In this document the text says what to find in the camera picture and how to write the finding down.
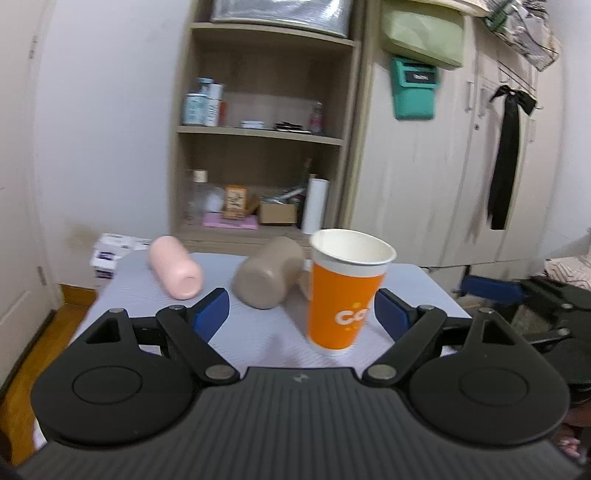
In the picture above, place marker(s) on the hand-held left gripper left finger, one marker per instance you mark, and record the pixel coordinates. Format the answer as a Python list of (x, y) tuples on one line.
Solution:
[(211, 314)]

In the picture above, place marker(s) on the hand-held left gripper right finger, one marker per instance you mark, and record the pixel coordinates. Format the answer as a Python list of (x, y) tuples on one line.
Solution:
[(390, 314)]

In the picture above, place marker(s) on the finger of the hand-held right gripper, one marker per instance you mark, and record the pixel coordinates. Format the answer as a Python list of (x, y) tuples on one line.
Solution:
[(554, 336), (489, 289)]

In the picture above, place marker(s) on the orange paper cup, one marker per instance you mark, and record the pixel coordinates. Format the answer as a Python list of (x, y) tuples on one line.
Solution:
[(342, 295)]

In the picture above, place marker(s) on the pink cup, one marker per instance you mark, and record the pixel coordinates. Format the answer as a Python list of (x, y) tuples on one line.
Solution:
[(176, 266)]

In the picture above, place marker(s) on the taupe cup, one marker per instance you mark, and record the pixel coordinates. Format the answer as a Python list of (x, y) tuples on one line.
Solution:
[(268, 276)]

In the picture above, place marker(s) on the striped pink cloth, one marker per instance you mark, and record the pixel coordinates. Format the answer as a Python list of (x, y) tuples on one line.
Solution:
[(568, 272)]

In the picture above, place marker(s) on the pink flat box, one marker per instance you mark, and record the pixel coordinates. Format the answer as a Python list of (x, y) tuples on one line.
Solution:
[(231, 221)]

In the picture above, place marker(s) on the white printed paper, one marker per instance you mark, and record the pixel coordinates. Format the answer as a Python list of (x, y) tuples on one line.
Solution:
[(125, 242)]

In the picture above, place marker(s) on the orange printed box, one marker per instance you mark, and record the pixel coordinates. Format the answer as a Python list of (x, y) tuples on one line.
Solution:
[(235, 202)]

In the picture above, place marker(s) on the white purple carton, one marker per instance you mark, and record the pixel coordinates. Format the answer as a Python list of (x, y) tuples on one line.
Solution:
[(105, 263)]

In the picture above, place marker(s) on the clear bottle beige cap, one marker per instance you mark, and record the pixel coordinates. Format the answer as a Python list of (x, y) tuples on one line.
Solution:
[(197, 196)]

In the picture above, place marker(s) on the small cardboard box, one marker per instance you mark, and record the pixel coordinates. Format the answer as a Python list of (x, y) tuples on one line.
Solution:
[(277, 213)]

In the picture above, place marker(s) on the cream wardrobe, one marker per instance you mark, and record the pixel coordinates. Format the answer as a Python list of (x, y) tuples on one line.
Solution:
[(415, 184)]

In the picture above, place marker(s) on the white paper roll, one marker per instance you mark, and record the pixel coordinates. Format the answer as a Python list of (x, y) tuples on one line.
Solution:
[(315, 207)]

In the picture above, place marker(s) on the black ribbon bow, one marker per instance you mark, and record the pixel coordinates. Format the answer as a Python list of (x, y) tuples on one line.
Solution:
[(505, 152)]

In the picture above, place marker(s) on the wooden shelf unit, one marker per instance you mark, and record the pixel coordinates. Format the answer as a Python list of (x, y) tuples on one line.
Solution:
[(265, 157)]

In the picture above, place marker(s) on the small white case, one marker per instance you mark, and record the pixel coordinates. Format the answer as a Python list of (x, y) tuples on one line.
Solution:
[(252, 124)]

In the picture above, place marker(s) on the black flat items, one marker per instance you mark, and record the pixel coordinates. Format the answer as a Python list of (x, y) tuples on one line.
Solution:
[(292, 127)]

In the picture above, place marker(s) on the teal hanging pouch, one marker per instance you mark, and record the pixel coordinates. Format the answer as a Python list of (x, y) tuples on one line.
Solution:
[(413, 99)]

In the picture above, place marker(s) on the small pink bottle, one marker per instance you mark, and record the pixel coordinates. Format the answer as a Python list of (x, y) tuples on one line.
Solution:
[(316, 121)]

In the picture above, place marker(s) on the tall white carton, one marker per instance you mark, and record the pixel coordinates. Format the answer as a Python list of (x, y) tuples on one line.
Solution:
[(214, 105)]

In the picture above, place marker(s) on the white door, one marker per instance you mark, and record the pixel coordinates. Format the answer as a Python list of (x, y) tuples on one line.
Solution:
[(18, 184)]

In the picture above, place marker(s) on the green bag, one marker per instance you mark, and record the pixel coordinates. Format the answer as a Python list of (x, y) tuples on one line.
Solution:
[(422, 34)]

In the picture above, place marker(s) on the silver storage box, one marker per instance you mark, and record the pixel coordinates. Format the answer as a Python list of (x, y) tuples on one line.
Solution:
[(281, 16)]

